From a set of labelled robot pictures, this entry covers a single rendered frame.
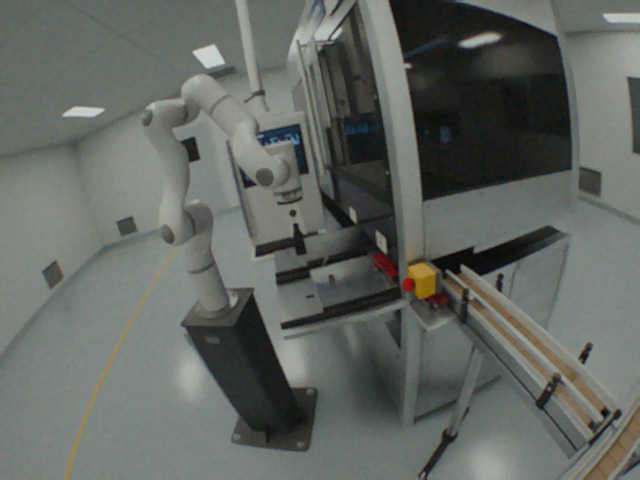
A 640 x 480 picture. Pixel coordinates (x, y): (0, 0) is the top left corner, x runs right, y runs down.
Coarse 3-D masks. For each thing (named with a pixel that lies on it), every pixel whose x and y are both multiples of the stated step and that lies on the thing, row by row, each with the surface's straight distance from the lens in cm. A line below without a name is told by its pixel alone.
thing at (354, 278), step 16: (368, 256) 115; (320, 272) 112; (336, 272) 112; (352, 272) 110; (368, 272) 109; (320, 288) 104; (336, 288) 102; (352, 288) 101; (368, 288) 100; (384, 288) 99; (320, 304) 93; (336, 304) 90
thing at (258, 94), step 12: (240, 0) 197; (240, 12) 193; (240, 24) 190; (252, 36) 186; (252, 48) 182; (252, 60) 179; (252, 72) 177; (252, 84) 176; (252, 96) 176; (264, 96) 176; (264, 108) 172
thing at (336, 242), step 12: (348, 228) 145; (360, 228) 147; (312, 240) 143; (324, 240) 143; (336, 240) 140; (348, 240) 138; (360, 240) 136; (372, 240) 135; (312, 252) 132; (324, 252) 130; (336, 252) 128; (348, 252) 121
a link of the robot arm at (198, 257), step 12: (192, 204) 105; (204, 204) 107; (192, 216) 100; (204, 216) 104; (204, 228) 106; (192, 240) 110; (204, 240) 106; (192, 252) 105; (204, 252) 104; (192, 264) 104; (204, 264) 104
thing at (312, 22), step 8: (320, 0) 121; (312, 8) 136; (320, 8) 122; (312, 16) 138; (320, 16) 123; (304, 24) 158; (312, 24) 139; (304, 32) 161; (312, 32) 141; (304, 40) 164; (304, 48) 167
